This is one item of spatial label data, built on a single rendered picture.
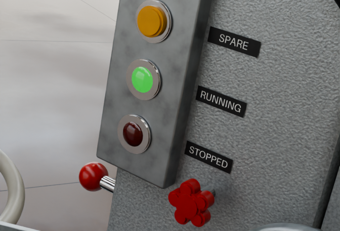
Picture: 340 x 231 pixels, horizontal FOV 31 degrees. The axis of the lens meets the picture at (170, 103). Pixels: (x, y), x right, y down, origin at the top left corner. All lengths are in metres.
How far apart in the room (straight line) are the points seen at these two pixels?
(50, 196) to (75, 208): 0.15
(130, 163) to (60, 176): 2.62
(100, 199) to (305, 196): 2.53
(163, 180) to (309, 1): 0.20
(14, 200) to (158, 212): 0.56
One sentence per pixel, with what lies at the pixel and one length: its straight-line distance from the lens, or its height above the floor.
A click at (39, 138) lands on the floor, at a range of 3.55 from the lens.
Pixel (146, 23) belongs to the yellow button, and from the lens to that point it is 0.50.
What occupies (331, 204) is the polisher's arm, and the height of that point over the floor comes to 1.26.
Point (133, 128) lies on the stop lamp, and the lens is 0.53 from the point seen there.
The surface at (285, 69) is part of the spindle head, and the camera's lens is 0.47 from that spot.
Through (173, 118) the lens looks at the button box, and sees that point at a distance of 0.51.
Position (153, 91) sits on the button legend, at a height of 1.31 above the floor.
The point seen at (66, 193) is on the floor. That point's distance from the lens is 3.01.
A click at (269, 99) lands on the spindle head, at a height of 1.33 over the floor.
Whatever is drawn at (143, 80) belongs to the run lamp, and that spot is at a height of 1.32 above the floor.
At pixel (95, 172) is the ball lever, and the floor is 1.18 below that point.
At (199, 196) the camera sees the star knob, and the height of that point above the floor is 1.25.
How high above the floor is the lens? 1.47
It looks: 20 degrees down
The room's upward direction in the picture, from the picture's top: 11 degrees clockwise
